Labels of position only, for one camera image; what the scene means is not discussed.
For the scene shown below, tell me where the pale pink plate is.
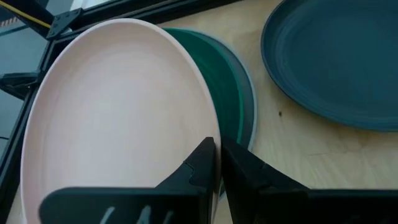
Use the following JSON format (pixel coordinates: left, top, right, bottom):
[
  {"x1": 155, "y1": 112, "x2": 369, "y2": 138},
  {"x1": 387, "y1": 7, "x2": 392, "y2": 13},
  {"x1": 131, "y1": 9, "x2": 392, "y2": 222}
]
[{"x1": 260, "y1": 0, "x2": 398, "y2": 133}]

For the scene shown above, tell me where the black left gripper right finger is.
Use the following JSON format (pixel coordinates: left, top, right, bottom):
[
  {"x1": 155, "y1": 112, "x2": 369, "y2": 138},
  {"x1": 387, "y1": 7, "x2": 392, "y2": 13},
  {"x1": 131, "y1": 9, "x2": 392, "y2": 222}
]
[{"x1": 221, "y1": 138, "x2": 398, "y2": 224}]

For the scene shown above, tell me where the black hazard-striped floor mat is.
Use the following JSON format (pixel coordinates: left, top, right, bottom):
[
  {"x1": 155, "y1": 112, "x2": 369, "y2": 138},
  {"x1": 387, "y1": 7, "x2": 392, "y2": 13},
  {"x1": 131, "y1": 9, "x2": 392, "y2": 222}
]
[{"x1": 0, "y1": 17, "x2": 20, "y2": 28}]

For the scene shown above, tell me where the thick black pole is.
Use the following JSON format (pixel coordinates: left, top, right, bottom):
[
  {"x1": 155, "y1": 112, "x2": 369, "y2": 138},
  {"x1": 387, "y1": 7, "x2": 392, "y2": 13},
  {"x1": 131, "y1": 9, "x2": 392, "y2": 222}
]
[{"x1": 0, "y1": 0, "x2": 55, "y2": 38}]

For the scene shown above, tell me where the pink plastic plate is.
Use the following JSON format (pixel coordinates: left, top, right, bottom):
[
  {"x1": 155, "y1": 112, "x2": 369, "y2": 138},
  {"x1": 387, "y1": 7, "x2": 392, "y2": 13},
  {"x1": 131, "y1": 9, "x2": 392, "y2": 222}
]
[{"x1": 20, "y1": 17, "x2": 222, "y2": 224}]

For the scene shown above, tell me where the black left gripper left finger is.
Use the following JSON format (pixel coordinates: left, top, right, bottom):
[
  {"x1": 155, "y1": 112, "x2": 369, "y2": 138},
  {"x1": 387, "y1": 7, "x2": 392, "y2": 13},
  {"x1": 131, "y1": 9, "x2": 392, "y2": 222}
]
[{"x1": 39, "y1": 136, "x2": 218, "y2": 224}]

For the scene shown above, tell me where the yellow cable along pole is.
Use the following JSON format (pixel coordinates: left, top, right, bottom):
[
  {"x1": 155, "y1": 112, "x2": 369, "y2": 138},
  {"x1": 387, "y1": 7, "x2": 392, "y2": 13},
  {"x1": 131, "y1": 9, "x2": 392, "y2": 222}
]
[{"x1": 0, "y1": 0, "x2": 52, "y2": 29}]

